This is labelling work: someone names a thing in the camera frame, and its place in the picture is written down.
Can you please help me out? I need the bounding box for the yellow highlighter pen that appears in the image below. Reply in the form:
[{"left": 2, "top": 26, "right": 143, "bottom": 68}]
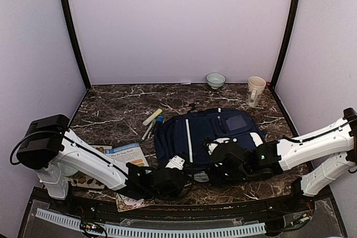
[{"left": 142, "top": 108, "right": 162, "bottom": 126}]

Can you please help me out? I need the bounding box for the black enclosure corner post left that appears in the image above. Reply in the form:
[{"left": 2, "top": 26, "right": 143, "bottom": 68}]
[{"left": 60, "top": 0, "right": 91, "bottom": 90}]

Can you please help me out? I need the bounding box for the cream coral pattern mug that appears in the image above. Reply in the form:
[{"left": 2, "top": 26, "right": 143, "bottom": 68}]
[{"left": 246, "top": 76, "right": 266, "bottom": 107}]

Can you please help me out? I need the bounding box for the navy blue student backpack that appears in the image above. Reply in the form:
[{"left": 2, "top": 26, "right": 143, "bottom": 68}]
[{"left": 154, "top": 108, "right": 267, "bottom": 173}]

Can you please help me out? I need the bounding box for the small celadon bowl at back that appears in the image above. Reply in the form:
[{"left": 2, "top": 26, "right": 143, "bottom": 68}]
[{"left": 206, "top": 72, "right": 226, "bottom": 89}]

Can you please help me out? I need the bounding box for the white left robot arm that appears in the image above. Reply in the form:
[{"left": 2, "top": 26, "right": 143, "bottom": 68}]
[{"left": 9, "top": 114, "right": 194, "bottom": 213}]

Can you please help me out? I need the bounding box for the blue capped black marker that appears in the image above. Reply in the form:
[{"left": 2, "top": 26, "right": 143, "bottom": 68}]
[{"left": 151, "top": 115, "right": 164, "bottom": 138}]

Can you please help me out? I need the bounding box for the patterned notebook under book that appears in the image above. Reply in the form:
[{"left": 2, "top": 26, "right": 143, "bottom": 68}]
[{"left": 116, "top": 193, "right": 155, "bottom": 212}]

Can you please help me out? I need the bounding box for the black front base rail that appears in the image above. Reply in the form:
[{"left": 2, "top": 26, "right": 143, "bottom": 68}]
[{"left": 27, "top": 186, "right": 332, "bottom": 225}]

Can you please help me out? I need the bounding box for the blue white reader book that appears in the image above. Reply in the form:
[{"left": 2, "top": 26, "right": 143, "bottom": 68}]
[{"left": 104, "top": 143, "right": 149, "bottom": 167}]

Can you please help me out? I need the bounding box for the white slotted cable duct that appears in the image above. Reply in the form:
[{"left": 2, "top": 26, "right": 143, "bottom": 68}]
[{"left": 35, "top": 208, "right": 266, "bottom": 238}]

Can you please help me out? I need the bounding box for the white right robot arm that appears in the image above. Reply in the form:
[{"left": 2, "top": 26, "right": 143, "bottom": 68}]
[{"left": 203, "top": 108, "right": 356, "bottom": 212}]

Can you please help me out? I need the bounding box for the black enclosure corner post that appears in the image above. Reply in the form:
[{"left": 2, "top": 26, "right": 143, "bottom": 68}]
[
  {"left": 270, "top": 0, "right": 304, "bottom": 90},
  {"left": 60, "top": 0, "right": 91, "bottom": 90}
]

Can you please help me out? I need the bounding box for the black enclosure corner post right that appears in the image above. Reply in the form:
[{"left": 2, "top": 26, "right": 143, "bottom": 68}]
[{"left": 270, "top": 0, "right": 304, "bottom": 90}]

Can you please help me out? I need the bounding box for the celadon cup on plate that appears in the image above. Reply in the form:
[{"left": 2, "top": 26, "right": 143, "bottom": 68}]
[{"left": 60, "top": 165, "right": 79, "bottom": 178}]

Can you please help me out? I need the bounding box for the floral square plate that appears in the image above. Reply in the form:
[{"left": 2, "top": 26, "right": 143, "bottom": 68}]
[{"left": 65, "top": 144, "right": 113, "bottom": 188}]

